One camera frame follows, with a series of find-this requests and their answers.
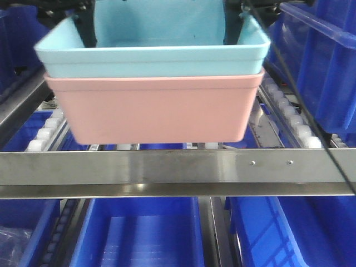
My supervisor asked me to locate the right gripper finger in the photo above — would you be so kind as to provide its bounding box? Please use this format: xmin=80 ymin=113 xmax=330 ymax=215
xmin=224 ymin=1 xmax=250 ymax=45

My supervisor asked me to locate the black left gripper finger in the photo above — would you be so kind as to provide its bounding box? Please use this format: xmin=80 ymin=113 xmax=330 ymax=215
xmin=75 ymin=1 xmax=97 ymax=47

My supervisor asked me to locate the light blue plastic box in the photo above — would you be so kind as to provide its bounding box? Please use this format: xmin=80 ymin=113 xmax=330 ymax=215
xmin=34 ymin=1 xmax=270 ymax=78

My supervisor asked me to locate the pink plastic box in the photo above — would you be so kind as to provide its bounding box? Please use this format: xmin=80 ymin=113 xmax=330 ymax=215
xmin=45 ymin=72 xmax=264 ymax=144

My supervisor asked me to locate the stainless steel shelf rack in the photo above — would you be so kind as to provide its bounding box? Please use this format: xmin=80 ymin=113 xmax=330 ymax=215
xmin=0 ymin=63 xmax=356 ymax=267

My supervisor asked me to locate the blue bin upper left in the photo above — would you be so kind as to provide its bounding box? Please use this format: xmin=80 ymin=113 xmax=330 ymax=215
xmin=1 ymin=6 xmax=48 ymax=102

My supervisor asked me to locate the blue bin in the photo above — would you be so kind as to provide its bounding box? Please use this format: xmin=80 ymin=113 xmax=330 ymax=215
xmin=269 ymin=1 xmax=355 ymax=134
xmin=0 ymin=110 xmax=90 ymax=267
xmin=225 ymin=196 xmax=355 ymax=266
xmin=1 ymin=6 xmax=48 ymax=102
xmin=70 ymin=197 xmax=205 ymax=266

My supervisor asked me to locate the blue bin far right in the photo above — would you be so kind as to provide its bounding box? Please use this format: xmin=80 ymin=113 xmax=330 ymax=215
xmin=269 ymin=1 xmax=355 ymax=134

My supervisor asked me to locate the white roller track right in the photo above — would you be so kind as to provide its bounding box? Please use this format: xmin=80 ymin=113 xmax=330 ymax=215
xmin=260 ymin=75 xmax=323 ymax=149

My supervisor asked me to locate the white roller track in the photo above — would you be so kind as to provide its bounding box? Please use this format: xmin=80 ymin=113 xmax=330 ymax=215
xmin=26 ymin=108 xmax=65 ymax=152
xmin=260 ymin=75 xmax=323 ymax=149

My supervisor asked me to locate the white roller track left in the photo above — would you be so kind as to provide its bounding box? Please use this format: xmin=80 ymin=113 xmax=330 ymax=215
xmin=26 ymin=108 xmax=65 ymax=152

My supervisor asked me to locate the blue bin lower right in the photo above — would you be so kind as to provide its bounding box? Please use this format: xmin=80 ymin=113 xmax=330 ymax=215
xmin=225 ymin=196 xmax=355 ymax=266

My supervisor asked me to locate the blue bin lower left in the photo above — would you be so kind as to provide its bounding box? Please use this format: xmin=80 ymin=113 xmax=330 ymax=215
xmin=0 ymin=110 xmax=90 ymax=267

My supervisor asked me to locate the blue bin lower middle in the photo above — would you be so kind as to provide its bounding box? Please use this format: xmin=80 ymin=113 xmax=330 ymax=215
xmin=70 ymin=197 xmax=205 ymax=266

